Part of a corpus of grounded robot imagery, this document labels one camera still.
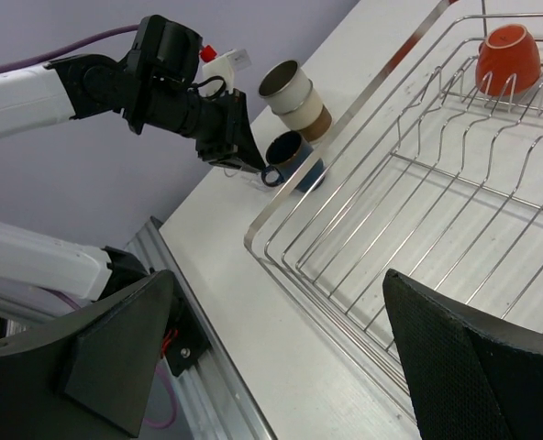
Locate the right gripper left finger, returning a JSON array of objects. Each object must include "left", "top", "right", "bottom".
[{"left": 0, "top": 270, "right": 174, "bottom": 439}]

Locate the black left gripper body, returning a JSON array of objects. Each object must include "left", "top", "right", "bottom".
[{"left": 179, "top": 89, "right": 248, "bottom": 168}]

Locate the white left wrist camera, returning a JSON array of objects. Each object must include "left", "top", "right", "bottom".
[{"left": 199, "top": 45, "right": 251, "bottom": 97}]

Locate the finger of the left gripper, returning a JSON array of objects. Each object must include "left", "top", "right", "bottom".
[{"left": 206, "top": 91, "right": 265, "bottom": 173}]

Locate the aluminium mounting rail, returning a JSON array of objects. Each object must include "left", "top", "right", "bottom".
[{"left": 127, "top": 217, "right": 277, "bottom": 439}]

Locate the cream brown cup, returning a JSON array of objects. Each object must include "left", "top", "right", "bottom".
[
  {"left": 258, "top": 60, "right": 313, "bottom": 115},
  {"left": 274, "top": 87, "right": 333, "bottom": 143}
]

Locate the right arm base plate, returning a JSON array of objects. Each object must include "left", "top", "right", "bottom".
[{"left": 161, "top": 294, "right": 211, "bottom": 377}]

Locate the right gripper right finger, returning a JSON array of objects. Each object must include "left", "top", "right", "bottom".
[{"left": 382, "top": 269, "right": 543, "bottom": 439}]

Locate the wire dish rack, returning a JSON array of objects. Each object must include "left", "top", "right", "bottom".
[{"left": 244, "top": 1, "right": 543, "bottom": 419}]

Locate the orange cup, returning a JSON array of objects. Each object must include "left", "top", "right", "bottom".
[{"left": 475, "top": 24, "right": 541, "bottom": 97}]

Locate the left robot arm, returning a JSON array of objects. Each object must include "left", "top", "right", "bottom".
[{"left": 0, "top": 15, "right": 265, "bottom": 301}]

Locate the dark blue cup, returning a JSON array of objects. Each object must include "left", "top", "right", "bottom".
[{"left": 260, "top": 131, "right": 314, "bottom": 188}]

